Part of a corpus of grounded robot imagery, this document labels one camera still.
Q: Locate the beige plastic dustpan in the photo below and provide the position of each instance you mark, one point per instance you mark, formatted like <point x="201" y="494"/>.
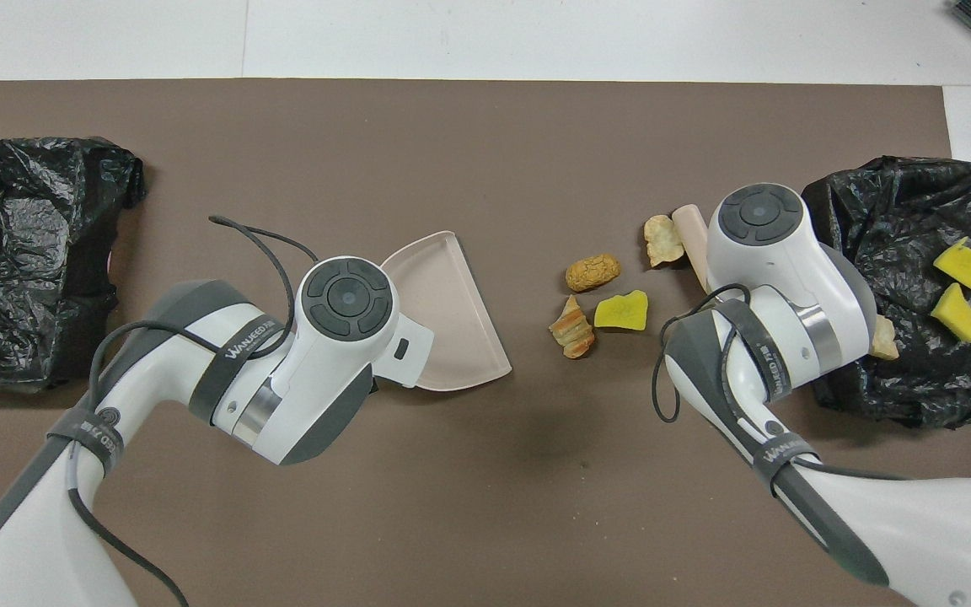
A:
<point x="460" y="320"/>

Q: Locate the rounded yellow sponge piece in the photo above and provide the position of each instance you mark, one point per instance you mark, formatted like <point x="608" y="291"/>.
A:
<point x="621" y="312"/>

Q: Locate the pale chip piece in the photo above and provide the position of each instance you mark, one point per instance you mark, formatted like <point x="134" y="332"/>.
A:
<point x="662" y="240"/>

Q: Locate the beige hand brush black bristles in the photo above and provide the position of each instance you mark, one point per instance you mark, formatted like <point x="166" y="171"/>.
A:
<point x="692" y="236"/>

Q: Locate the pale beige foam chunk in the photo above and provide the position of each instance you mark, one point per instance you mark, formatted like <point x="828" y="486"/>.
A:
<point x="884" y="344"/>

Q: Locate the small yellow sponge wedge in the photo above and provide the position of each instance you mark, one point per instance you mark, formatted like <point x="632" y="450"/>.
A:
<point x="957" y="314"/>

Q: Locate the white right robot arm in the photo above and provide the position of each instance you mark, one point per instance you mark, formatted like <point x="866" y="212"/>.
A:
<point x="772" y="261"/>

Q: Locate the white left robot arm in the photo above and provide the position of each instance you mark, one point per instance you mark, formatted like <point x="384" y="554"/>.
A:
<point x="325" y="362"/>

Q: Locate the black bag lined bin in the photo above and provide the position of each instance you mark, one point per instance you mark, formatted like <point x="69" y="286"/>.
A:
<point x="898" y="219"/>
<point x="13" y="211"/>

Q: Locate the orange striped croissant piece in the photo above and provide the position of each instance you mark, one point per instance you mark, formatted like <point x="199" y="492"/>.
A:
<point x="572" y="329"/>

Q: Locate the brown bread roll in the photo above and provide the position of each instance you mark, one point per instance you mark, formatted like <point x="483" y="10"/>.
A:
<point x="592" y="272"/>

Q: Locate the brown table mat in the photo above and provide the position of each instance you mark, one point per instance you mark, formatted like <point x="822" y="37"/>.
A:
<point x="485" y="523"/>

